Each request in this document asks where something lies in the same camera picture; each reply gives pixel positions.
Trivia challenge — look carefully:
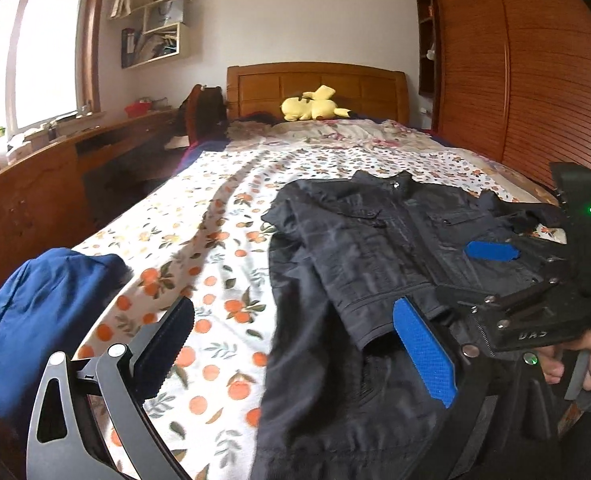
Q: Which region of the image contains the blue garment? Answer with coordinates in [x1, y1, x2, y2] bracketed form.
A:
[0, 247, 134, 413]

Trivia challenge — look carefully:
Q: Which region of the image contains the orange floral bed sheet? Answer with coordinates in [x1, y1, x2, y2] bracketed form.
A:
[70, 130, 566, 480]

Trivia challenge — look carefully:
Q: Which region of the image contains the wooden slatted wardrobe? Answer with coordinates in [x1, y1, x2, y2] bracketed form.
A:
[412, 0, 591, 207]

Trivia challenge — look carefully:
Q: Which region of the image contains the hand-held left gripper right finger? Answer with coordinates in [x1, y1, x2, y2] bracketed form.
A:
[393, 297, 567, 480]

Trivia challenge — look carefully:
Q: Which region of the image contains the black jacket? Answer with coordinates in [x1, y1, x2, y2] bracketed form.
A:
[250, 170, 576, 480]

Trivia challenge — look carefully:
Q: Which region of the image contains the wooden desk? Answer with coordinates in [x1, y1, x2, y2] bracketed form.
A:
[0, 107, 189, 273]

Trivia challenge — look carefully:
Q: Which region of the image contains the wooden headboard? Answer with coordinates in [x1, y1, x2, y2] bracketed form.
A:
[226, 63, 410, 125]

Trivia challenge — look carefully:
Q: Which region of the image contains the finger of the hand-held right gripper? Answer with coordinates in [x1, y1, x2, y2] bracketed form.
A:
[434, 279, 557, 317]
[464, 240, 572, 282]

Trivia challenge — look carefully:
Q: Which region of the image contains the pink floral quilt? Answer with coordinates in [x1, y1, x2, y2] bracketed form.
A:
[226, 119, 459, 153]

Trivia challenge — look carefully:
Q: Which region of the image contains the white wall shelf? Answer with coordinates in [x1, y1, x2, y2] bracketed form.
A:
[108, 0, 192, 69]

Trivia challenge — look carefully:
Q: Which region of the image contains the dark chair with bag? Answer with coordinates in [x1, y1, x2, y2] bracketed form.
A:
[174, 84, 228, 139]

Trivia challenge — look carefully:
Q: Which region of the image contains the white bag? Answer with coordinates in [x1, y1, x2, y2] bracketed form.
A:
[158, 0, 187, 29]

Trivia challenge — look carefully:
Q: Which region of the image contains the window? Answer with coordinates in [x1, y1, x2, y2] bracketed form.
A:
[0, 0, 101, 133]

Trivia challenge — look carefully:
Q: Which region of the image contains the yellow plush toy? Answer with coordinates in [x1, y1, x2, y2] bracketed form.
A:
[281, 85, 351, 122]

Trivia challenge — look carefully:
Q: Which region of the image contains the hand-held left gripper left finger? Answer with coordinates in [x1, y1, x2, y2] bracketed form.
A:
[26, 296, 196, 480]

